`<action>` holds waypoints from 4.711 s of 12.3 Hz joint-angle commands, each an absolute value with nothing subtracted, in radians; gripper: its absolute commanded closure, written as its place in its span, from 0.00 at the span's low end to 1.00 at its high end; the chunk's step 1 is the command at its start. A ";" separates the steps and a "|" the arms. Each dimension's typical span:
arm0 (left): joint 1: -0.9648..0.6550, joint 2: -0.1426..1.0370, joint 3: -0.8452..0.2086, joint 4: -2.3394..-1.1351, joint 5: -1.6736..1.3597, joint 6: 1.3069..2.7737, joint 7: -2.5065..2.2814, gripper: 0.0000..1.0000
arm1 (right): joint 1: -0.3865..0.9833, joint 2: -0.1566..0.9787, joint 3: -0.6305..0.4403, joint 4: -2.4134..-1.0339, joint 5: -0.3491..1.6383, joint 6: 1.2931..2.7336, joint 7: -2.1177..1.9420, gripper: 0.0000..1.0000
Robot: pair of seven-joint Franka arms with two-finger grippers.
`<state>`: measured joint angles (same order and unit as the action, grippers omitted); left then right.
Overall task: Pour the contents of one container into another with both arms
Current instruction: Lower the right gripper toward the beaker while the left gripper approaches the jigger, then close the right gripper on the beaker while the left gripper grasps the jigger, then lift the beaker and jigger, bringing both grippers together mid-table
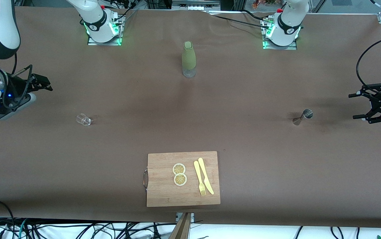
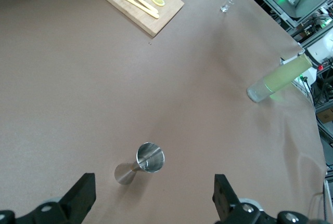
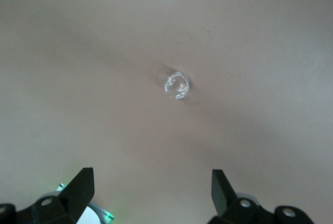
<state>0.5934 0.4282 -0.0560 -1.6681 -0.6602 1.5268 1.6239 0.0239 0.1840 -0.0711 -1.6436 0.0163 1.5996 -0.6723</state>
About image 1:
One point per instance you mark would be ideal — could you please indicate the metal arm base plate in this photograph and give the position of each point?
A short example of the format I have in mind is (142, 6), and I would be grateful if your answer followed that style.
(104, 43)
(280, 48)

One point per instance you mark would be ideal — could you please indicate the steel double jigger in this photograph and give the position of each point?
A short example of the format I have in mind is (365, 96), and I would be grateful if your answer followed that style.
(302, 117)

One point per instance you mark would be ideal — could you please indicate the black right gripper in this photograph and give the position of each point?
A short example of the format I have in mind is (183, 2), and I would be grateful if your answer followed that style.
(18, 87)

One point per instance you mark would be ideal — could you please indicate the wooden post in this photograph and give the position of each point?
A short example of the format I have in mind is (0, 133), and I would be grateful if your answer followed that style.
(181, 229)

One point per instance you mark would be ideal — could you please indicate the green sleeved glass bottle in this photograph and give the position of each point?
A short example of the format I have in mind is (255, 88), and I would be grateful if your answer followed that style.
(188, 58)

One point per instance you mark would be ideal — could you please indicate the clear glass cup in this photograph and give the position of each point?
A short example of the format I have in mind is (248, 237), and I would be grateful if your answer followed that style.
(84, 120)

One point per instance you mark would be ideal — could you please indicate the brown table cover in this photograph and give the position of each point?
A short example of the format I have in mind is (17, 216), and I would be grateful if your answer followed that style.
(77, 149)

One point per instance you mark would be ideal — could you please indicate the grey power strip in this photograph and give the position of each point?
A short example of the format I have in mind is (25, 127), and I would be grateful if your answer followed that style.
(195, 5)

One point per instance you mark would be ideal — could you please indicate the wooden cutting board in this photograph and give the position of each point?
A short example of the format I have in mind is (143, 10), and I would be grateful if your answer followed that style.
(183, 194)

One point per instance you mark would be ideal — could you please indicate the yellow plastic knife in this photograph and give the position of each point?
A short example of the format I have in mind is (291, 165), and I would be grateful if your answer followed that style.
(205, 176)

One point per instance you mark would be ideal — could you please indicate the lemon slice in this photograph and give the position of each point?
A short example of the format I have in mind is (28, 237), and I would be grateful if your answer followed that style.
(179, 168)
(180, 179)

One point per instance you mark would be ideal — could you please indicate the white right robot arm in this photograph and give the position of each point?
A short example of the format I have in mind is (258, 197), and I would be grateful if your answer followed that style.
(3, 30)

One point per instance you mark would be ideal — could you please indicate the small metal bracket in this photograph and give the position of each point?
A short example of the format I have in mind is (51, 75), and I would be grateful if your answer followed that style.
(178, 217)

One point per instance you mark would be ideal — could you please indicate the yellow plastic fork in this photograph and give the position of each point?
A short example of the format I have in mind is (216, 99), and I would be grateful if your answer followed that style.
(199, 179)

